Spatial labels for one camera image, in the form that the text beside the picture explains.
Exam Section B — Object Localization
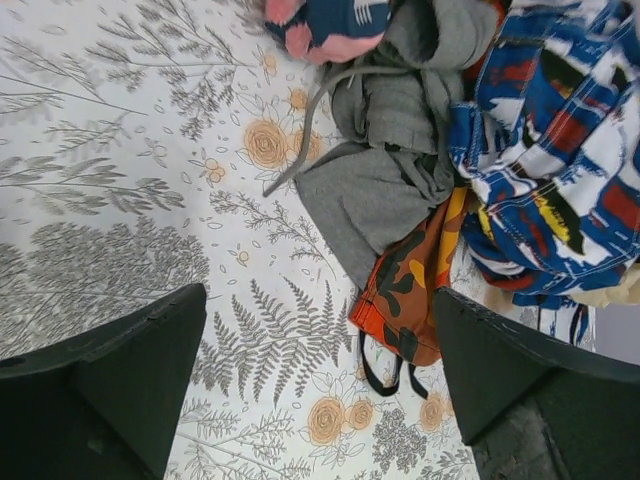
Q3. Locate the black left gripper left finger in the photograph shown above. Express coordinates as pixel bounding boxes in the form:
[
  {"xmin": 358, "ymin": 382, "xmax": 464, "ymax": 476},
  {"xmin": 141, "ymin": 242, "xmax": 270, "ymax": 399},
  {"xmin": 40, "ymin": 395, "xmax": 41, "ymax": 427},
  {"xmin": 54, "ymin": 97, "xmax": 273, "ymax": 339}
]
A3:
[{"xmin": 1, "ymin": 283, "xmax": 206, "ymax": 479}]

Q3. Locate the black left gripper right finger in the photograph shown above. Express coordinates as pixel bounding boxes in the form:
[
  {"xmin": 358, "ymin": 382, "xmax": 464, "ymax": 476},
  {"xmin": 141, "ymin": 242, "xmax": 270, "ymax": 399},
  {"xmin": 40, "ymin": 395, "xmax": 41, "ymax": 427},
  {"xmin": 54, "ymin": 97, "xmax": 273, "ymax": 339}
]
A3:
[{"xmin": 434, "ymin": 287, "xmax": 639, "ymax": 479}]

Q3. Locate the orange brown camouflage cloth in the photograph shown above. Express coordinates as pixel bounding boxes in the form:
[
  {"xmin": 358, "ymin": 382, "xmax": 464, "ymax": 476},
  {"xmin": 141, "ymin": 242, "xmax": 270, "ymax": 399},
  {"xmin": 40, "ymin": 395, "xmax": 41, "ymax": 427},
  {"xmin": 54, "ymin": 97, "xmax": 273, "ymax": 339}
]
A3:
[{"xmin": 347, "ymin": 0, "xmax": 506, "ymax": 400}]

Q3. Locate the blue white red patterned cloth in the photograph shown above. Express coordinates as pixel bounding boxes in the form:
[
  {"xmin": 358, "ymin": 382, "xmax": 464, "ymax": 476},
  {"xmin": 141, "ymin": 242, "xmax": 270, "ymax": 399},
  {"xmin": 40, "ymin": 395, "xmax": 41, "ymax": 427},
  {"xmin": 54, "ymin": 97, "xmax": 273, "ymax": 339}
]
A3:
[{"xmin": 448, "ymin": 1, "xmax": 639, "ymax": 347}]

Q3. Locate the grey knit cloth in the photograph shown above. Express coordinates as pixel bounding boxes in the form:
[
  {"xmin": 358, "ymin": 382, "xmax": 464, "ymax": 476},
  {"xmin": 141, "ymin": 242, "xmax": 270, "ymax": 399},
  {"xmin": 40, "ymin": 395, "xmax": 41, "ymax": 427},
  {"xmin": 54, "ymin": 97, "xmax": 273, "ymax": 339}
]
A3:
[{"xmin": 280, "ymin": 1, "xmax": 499, "ymax": 287}]

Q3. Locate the cream cloth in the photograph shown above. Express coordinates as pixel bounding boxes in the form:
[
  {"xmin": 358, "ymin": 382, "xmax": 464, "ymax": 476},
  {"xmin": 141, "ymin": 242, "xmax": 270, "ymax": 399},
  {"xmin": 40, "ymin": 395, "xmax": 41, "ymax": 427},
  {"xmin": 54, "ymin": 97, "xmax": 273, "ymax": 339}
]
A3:
[{"xmin": 571, "ymin": 264, "xmax": 640, "ymax": 308}]

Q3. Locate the pink navy patterned cloth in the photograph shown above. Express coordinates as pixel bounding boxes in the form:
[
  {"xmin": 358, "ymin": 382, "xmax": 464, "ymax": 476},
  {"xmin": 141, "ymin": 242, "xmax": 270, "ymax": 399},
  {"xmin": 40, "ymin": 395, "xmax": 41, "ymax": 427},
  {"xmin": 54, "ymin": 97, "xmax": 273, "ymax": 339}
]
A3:
[{"xmin": 264, "ymin": 0, "xmax": 392, "ymax": 65}]

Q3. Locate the floral table mat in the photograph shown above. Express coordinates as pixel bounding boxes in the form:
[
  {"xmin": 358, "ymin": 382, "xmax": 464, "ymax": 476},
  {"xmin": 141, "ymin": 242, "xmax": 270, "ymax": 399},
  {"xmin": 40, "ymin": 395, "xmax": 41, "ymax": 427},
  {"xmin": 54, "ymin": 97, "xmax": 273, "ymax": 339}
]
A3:
[{"xmin": 0, "ymin": 0, "xmax": 596, "ymax": 480}]

